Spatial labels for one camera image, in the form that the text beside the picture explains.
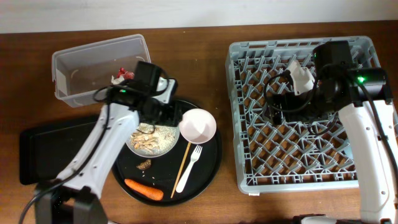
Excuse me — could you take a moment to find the red white wrapper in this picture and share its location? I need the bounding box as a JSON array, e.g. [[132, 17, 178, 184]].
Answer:
[[111, 67, 135, 85]]

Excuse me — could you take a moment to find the pink bowl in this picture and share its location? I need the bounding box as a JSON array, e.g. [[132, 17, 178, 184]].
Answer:
[[178, 108, 217, 144]]

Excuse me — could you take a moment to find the white plastic fork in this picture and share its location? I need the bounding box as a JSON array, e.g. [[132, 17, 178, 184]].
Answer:
[[176, 146, 203, 193]]

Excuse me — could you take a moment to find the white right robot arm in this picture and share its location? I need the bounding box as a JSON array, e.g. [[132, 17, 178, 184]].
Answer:
[[263, 41, 397, 223]]

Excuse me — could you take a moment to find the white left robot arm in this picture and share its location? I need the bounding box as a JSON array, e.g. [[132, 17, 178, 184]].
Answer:
[[19, 61, 182, 223]]

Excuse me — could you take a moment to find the grey dishwasher rack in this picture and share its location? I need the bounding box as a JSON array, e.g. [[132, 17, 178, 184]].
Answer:
[[226, 36, 380, 194]]

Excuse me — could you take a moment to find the grey plate with food scraps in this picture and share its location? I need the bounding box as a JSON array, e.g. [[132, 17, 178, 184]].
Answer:
[[126, 123, 180, 158]]

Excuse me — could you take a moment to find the brown food scrap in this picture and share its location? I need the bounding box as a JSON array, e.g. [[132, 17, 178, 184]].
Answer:
[[136, 159, 152, 170]]

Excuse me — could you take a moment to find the wooden chopstick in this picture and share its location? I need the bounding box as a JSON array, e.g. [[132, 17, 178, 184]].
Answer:
[[170, 141, 191, 198]]

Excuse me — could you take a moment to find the round black tray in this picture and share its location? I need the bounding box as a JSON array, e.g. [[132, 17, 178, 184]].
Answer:
[[112, 131, 222, 207]]

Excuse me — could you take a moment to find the clear plastic bin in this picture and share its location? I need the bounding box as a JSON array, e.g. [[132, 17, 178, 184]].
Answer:
[[52, 34, 150, 108]]

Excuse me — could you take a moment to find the orange carrot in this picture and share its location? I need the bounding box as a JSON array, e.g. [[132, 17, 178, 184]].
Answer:
[[124, 179, 164, 201]]

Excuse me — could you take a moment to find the white label sticker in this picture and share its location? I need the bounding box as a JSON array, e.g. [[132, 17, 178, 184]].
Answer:
[[248, 192, 260, 196]]

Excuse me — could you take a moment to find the black rectangular bin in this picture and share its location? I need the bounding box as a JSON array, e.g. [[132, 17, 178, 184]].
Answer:
[[19, 115, 98, 185]]

